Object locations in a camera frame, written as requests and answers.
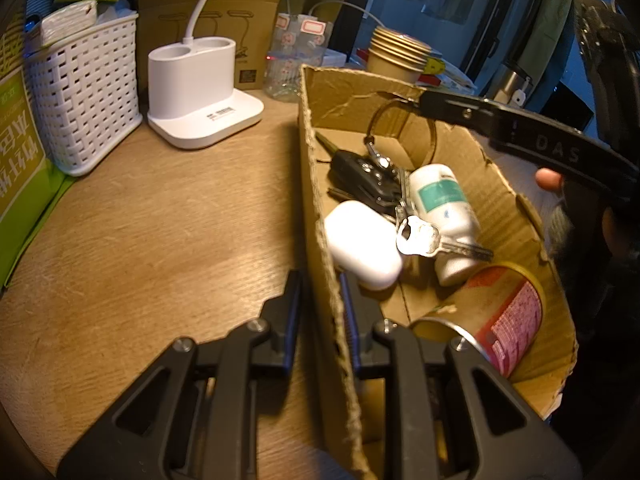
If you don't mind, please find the steel tumbler with white tag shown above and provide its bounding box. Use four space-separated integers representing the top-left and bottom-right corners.
492 65 533 106

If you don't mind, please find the red labelled tin can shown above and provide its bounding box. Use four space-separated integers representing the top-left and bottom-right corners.
410 262 546 380

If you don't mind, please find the key bunch with car key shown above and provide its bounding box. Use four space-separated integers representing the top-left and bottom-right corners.
315 97 495 263

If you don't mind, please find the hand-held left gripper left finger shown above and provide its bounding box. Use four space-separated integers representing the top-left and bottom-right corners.
56 270 303 480

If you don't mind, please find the brown printed lamp carton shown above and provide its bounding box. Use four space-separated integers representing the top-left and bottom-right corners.
136 0 298 92

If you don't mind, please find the olive hanging jacket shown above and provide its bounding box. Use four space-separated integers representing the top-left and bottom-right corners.
515 0 581 76

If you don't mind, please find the clear container with red labels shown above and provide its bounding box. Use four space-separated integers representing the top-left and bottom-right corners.
263 10 346 103

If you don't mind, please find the white earbuds case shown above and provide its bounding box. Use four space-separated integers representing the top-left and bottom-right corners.
324 200 403 292

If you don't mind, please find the green printed package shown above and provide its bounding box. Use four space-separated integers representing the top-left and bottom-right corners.
0 10 76 288

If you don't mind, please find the person's right hand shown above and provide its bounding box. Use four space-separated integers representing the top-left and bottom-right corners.
534 167 565 192

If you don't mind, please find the dark monitor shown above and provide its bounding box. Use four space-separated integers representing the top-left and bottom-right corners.
552 80 593 133

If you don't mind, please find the white desk lamp base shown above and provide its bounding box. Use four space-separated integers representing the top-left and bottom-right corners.
146 0 266 151

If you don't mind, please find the stack of gold paper cups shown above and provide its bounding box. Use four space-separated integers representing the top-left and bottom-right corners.
366 25 435 83

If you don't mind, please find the white bottle with teal label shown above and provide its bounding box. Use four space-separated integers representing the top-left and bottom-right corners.
407 164 482 287

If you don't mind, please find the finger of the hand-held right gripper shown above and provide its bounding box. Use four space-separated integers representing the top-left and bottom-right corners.
417 89 640 201

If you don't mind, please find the white tissue pack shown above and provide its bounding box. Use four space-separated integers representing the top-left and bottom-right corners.
25 0 98 53

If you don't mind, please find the white cable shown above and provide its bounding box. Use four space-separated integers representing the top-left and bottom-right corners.
309 1 386 28

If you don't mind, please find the white woven plastic basket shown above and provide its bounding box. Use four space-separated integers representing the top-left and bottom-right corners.
22 10 143 177

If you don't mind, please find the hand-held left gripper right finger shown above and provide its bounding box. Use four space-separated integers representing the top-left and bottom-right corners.
339 272 583 480

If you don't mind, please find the brown cardboard box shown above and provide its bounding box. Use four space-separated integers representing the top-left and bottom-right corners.
297 64 580 480

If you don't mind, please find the stack of papers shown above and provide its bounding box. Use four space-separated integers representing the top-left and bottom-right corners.
420 50 476 93

